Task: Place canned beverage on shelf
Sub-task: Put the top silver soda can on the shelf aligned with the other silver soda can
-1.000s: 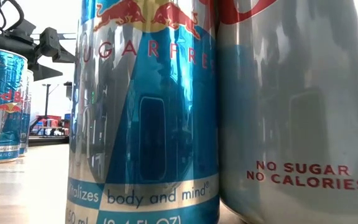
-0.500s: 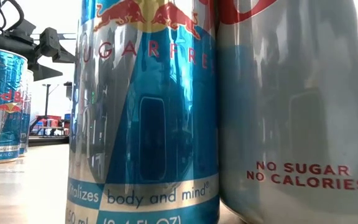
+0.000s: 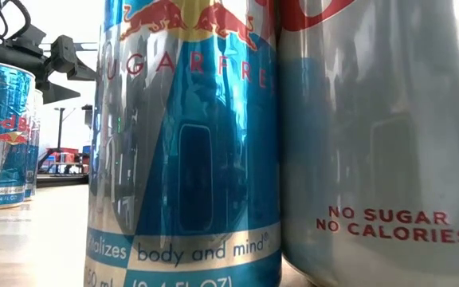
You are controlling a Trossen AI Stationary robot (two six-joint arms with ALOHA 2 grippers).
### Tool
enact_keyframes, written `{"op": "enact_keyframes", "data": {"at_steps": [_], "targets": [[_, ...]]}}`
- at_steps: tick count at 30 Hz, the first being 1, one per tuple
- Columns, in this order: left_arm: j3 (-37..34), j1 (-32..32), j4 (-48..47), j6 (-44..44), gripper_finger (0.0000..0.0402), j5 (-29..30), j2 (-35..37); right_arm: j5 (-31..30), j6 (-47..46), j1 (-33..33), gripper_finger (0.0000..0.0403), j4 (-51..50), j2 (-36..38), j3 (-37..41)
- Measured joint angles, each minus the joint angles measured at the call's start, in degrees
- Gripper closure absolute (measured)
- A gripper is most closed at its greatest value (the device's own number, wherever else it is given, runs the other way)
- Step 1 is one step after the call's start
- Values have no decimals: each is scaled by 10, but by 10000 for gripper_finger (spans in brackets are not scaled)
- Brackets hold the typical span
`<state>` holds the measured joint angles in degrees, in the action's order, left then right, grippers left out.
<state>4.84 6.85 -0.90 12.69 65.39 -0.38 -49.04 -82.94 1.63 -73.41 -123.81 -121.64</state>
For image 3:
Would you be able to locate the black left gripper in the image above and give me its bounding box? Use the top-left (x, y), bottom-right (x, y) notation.
top-left (0, 33), bottom-right (98, 105)

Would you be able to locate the silver Diet Coke can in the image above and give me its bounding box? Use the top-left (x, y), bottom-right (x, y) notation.
top-left (276, 0), bottom-right (459, 287)

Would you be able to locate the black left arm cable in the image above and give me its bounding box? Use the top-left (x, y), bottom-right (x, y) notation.
top-left (0, 0), bottom-right (33, 41)

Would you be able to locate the red plastic crate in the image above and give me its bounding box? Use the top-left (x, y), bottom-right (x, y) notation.
top-left (45, 147), bottom-right (80, 164)

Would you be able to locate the dark hanging monitor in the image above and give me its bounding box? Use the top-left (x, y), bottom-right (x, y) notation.
top-left (80, 103), bottom-right (94, 129)

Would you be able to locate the black table rig frame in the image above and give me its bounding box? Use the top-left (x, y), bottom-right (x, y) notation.
top-left (36, 174), bottom-right (91, 188)

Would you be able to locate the Red Bull sugarfree can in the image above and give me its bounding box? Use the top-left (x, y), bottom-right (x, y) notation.
top-left (84, 0), bottom-right (283, 287)
top-left (24, 89), bottom-right (42, 202)
top-left (0, 60), bottom-right (37, 211)

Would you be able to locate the black background rig frame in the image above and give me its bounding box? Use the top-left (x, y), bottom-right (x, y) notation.
top-left (53, 106), bottom-right (68, 176)

